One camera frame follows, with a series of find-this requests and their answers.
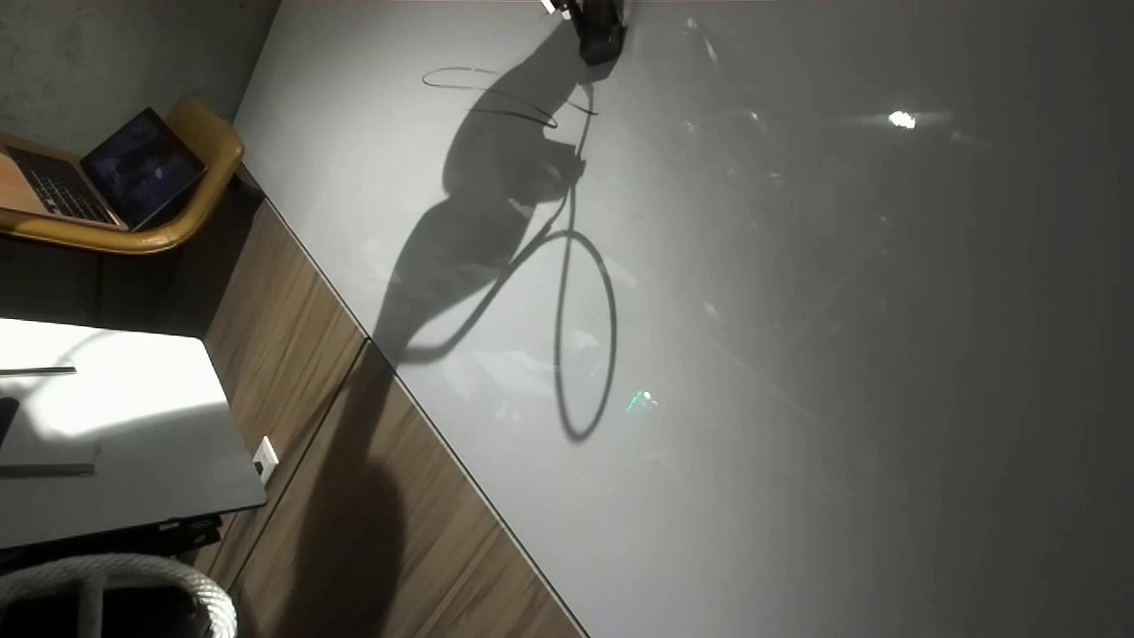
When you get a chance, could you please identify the black whiteboard eraser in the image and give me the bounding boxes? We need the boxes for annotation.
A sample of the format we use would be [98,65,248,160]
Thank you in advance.
[572,0,635,70]

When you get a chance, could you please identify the small white tag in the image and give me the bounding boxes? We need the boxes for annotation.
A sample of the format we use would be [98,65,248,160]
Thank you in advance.
[250,432,282,488]

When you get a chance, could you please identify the yellow wooden chair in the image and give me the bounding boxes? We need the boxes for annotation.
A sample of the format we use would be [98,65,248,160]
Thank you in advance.
[0,96,248,263]

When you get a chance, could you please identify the open laptop computer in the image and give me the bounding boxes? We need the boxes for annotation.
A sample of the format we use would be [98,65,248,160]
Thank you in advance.
[0,106,212,234]

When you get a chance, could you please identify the small white side table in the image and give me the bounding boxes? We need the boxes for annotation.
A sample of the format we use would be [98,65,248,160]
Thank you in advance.
[0,315,273,553]

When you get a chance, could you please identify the white round hoop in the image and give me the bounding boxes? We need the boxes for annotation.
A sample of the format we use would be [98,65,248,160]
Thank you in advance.
[0,549,243,638]

